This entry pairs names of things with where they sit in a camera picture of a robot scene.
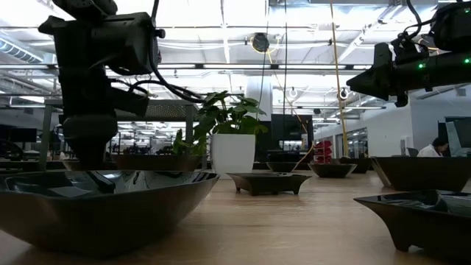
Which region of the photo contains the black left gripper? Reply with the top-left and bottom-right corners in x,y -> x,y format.
57,67 -> 120,172

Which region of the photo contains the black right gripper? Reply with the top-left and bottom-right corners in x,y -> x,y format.
345,41 -> 458,108

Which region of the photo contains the black glossy pointed bowl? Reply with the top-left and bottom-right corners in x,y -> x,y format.
0,169 -> 221,258

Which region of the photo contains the dark brown round bowl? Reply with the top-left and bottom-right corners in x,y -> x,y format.
308,163 -> 358,179

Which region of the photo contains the dark flared square plate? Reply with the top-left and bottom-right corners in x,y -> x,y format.
370,156 -> 471,192

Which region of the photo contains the small dark round bowl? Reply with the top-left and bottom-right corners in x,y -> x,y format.
266,161 -> 297,173

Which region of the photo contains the green plant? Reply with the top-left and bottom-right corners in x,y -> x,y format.
172,90 -> 269,176

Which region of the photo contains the black square footed plate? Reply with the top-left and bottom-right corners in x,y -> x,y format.
227,172 -> 313,197

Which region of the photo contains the black flared footed plate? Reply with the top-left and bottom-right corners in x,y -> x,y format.
353,189 -> 471,261

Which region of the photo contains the dark desk monitor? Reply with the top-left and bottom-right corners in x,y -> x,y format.
9,127 -> 38,144

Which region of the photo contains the person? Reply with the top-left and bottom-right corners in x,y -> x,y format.
417,136 -> 450,158

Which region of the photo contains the red storage bins stack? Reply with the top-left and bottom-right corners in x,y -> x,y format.
314,139 -> 334,165

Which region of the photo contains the dark computer monitor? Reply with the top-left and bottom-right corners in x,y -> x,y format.
437,116 -> 471,158

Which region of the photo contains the black display screen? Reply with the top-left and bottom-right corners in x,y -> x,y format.
271,113 -> 314,141

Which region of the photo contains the long ceiling light bar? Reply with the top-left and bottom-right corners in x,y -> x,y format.
0,63 -> 372,71

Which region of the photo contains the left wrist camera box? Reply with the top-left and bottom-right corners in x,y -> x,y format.
109,87 -> 151,118

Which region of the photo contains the black table edge frame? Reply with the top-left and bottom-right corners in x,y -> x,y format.
0,158 -> 373,174

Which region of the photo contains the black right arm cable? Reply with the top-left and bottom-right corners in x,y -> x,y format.
403,0 -> 439,42

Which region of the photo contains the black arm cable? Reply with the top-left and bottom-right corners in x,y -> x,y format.
148,0 -> 207,105
403,0 -> 439,42

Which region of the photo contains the black hanging cable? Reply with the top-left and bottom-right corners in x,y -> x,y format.
283,0 -> 288,115

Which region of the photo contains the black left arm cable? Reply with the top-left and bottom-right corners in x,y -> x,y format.
148,0 -> 207,105

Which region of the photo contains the black ceiling cable reel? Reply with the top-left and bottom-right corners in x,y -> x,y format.
252,32 -> 271,53

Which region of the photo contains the ribbed ceiling air duct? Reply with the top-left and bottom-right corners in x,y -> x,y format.
0,35 -> 46,64

